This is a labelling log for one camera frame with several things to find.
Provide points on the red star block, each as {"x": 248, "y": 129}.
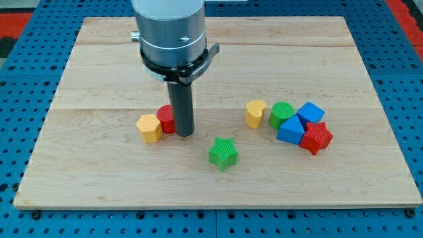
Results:
{"x": 316, "y": 137}

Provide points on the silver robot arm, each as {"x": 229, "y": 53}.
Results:
{"x": 173, "y": 45}

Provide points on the blue triangle block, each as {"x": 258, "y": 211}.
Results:
{"x": 291, "y": 131}

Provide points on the blue cube block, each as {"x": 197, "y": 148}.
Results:
{"x": 310, "y": 112}

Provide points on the yellow hexagon block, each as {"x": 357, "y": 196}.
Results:
{"x": 149, "y": 127}

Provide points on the green circle block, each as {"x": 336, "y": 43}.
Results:
{"x": 281, "y": 112}

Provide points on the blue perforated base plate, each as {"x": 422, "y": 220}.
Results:
{"x": 31, "y": 74}

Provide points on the green star block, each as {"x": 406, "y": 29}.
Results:
{"x": 223, "y": 153}

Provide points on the yellow heart block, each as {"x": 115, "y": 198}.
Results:
{"x": 254, "y": 113}

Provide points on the wooden board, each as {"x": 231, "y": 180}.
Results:
{"x": 90, "y": 156}

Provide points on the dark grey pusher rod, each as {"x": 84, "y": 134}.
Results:
{"x": 181, "y": 101}

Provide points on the red circle block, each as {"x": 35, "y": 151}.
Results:
{"x": 165, "y": 116}

